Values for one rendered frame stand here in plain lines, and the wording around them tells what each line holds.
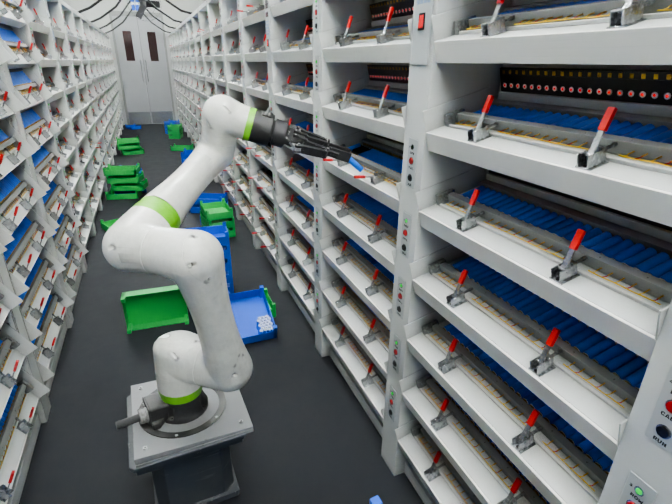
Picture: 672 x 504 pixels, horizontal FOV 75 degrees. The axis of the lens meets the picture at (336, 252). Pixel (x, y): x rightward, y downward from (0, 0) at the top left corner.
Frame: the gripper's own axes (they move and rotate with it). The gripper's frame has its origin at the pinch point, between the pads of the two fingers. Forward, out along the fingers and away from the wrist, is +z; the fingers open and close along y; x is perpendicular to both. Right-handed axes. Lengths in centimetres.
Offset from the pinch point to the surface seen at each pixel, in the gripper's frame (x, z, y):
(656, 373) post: -24, 35, -85
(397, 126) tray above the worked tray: -17.0, 9.8, -10.2
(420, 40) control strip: -38.3, 5.3, -12.1
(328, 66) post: -8.9, -5.8, 45.5
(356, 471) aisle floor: 85, 36, -54
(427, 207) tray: -6.0, 21.0, -27.0
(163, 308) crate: 136, -48, 41
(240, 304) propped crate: 122, -10, 43
